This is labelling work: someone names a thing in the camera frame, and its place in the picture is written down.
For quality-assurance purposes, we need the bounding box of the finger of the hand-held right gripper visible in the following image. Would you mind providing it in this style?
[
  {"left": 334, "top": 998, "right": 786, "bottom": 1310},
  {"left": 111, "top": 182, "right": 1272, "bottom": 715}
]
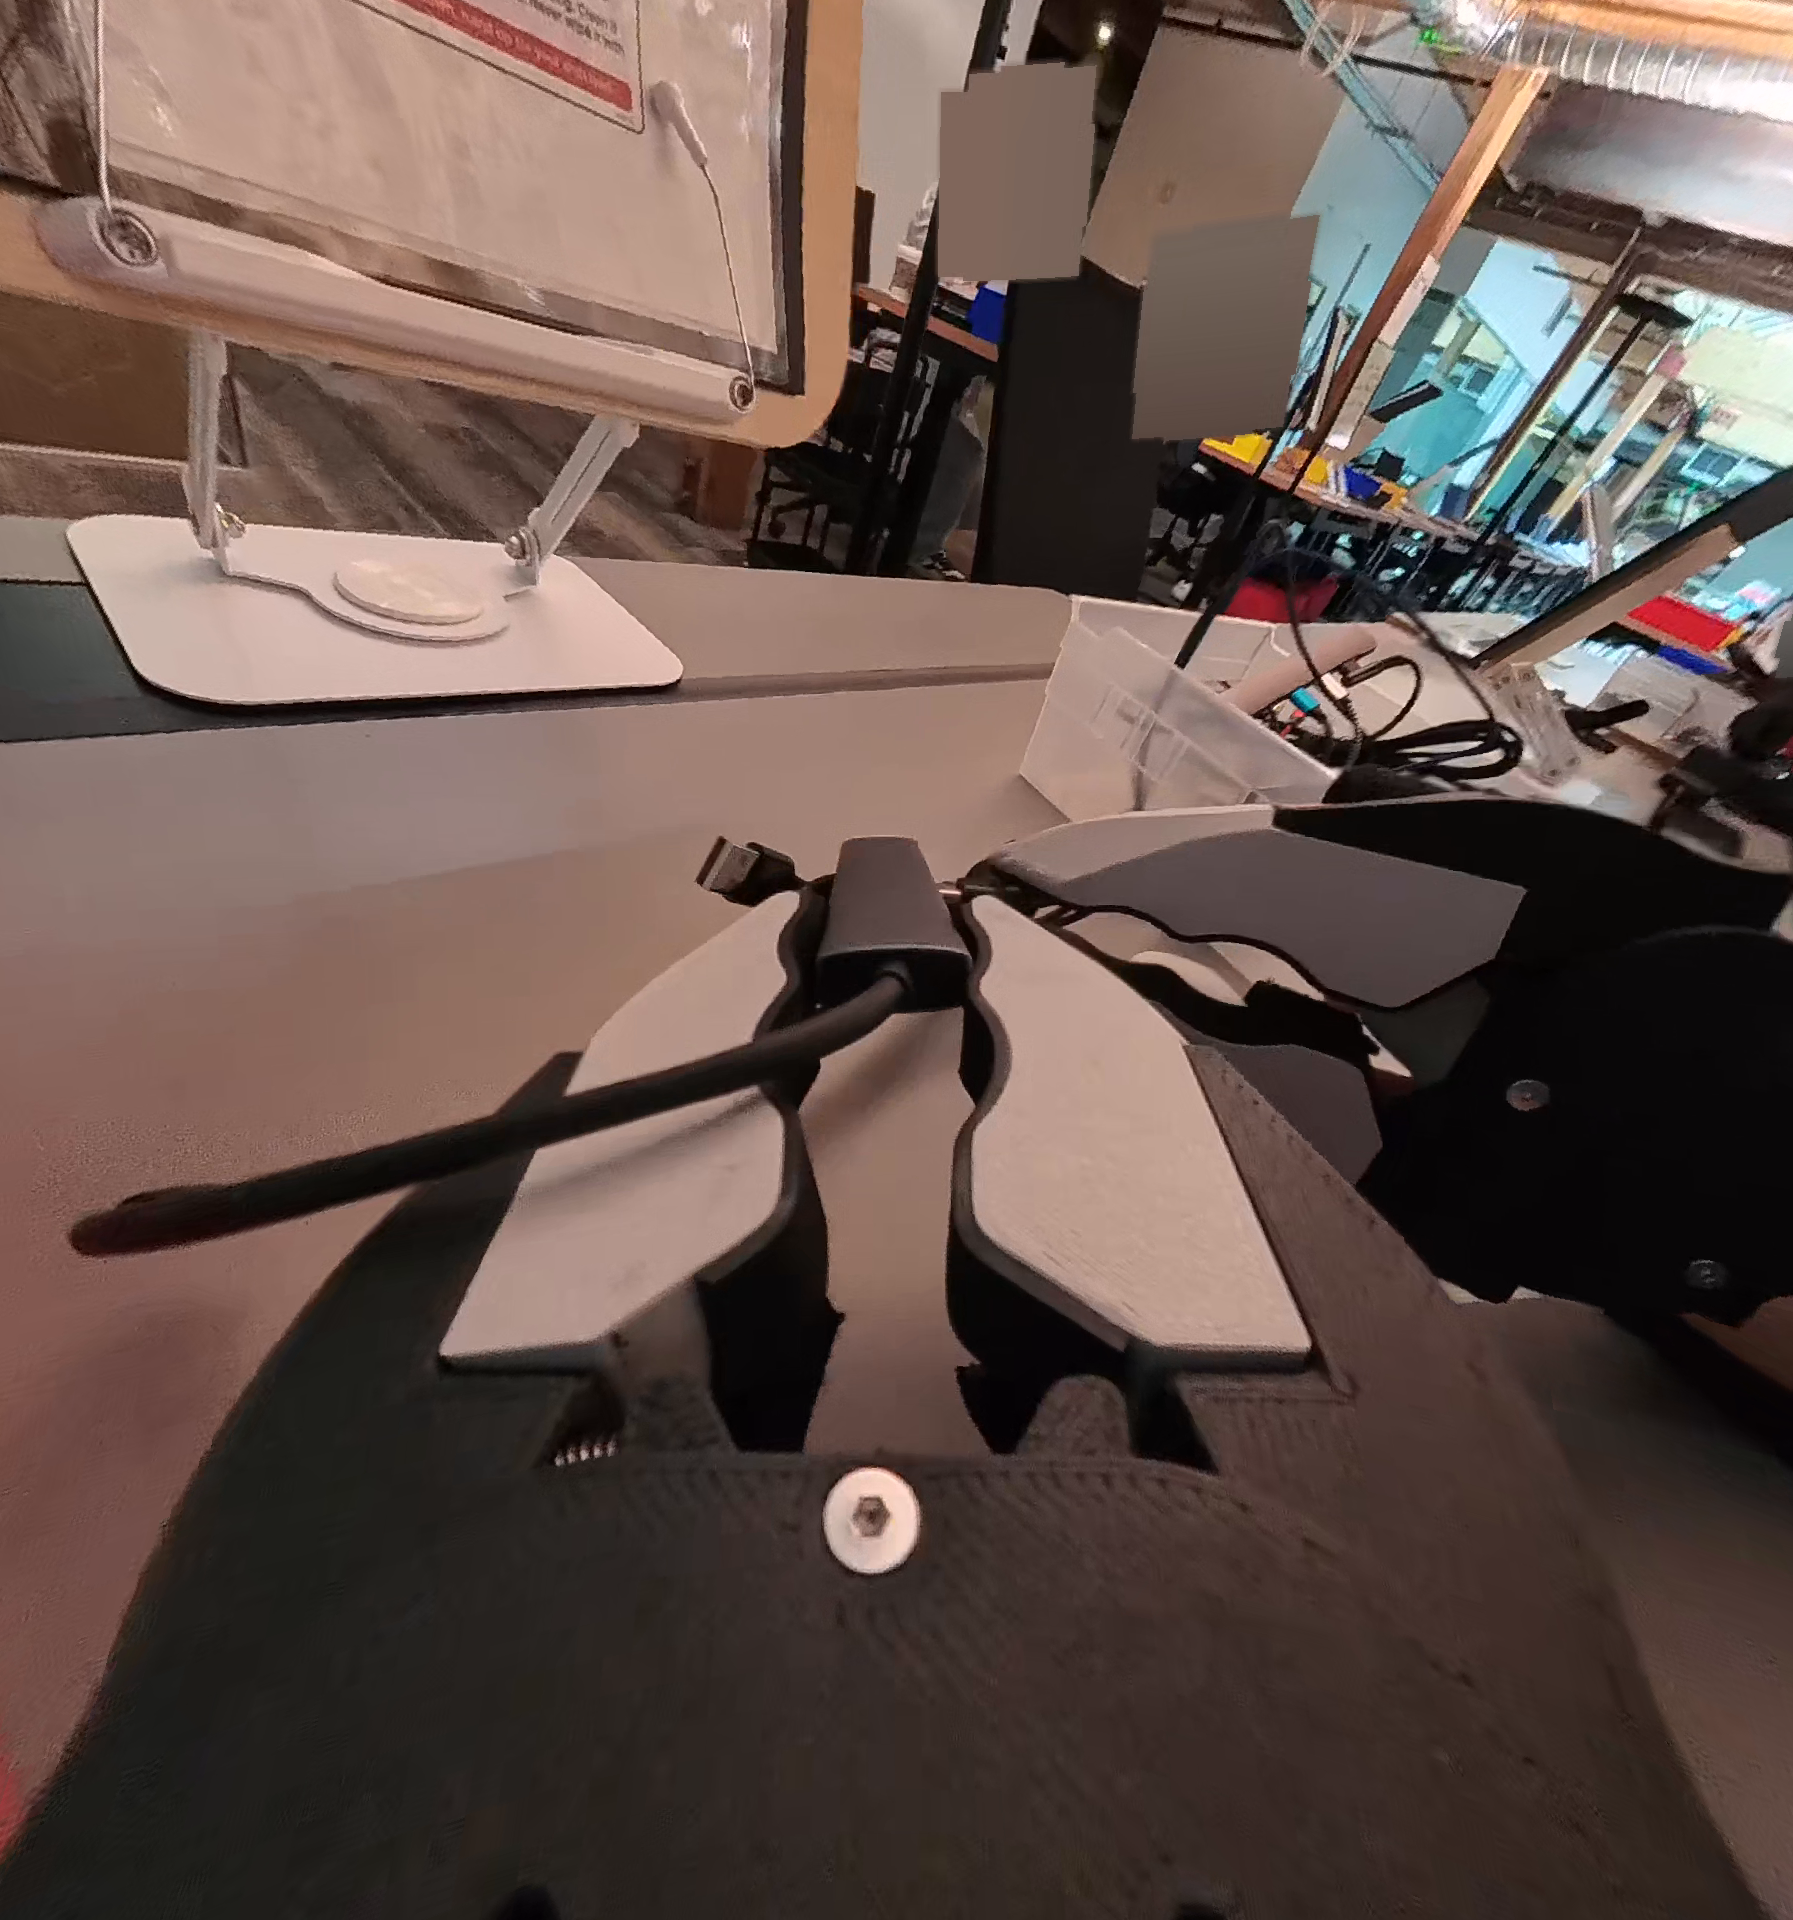
[
  {"left": 984, "top": 805, "right": 1527, "bottom": 1008},
  {"left": 1122, "top": 944, "right": 1414, "bottom": 1184}
]

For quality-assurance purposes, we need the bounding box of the black column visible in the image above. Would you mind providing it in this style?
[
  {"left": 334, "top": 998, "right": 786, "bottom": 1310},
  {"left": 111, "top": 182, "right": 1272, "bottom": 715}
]
[{"left": 971, "top": 277, "right": 1153, "bottom": 602}]

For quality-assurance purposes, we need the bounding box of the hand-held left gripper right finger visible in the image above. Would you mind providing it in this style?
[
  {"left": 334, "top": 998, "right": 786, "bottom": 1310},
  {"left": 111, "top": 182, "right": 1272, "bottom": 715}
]
[{"left": 950, "top": 897, "right": 1314, "bottom": 1446}]

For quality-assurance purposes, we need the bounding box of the black hub cable with plug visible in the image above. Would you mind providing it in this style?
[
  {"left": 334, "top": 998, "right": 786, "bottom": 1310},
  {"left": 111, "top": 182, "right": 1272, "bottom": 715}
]
[{"left": 68, "top": 965, "right": 928, "bottom": 1258}]

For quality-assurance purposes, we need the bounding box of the wooden stand board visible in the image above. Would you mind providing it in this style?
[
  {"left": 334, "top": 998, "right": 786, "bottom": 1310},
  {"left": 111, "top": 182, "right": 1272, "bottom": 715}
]
[{"left": 0, "top": 0, "right": 866, "bottom": 449}]

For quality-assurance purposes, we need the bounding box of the clear acrylic organizer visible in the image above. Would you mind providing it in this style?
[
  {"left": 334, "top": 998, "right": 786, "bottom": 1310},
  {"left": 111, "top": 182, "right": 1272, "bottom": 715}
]
[{"left": 1018, "top": 594, "right": 1385, "bottom": 828}]

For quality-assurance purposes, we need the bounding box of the tilted dark board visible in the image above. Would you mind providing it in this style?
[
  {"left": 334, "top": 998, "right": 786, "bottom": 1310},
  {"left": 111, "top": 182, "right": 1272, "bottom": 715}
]
[{"left": 1474, "top": 455, "right": 1793, "bottom": 673}]

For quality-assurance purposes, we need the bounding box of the black usb cable bundle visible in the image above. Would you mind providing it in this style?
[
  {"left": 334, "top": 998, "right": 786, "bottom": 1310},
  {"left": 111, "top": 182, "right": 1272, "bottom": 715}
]
[{"left": 692, "top": 833, "right": 812, "bottom": 911}]

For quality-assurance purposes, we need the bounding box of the grey usb hub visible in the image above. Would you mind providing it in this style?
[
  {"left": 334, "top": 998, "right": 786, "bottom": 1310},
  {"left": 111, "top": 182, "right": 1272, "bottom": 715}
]
[{"left": 813, "top": 837, "right": 975, "bottom": 1014}]

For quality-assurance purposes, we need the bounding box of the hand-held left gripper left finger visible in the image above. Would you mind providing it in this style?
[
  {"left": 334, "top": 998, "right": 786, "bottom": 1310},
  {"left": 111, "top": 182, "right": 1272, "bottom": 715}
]
[{"left": 444, "top": 899, "right": 838, "bottom": 1446}]

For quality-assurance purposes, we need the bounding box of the printed instruction sheet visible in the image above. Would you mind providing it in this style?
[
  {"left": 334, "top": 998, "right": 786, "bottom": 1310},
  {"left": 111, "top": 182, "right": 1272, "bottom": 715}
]
[{"left": 93, "top": 0, "right": 781, "bottom": 349}]

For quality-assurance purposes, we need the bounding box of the white document stand frame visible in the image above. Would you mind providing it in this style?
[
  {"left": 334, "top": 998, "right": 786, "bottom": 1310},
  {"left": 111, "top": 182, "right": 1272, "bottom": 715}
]
[{"left": 34, "top": 82, "right": 763, "bottom": 706}]

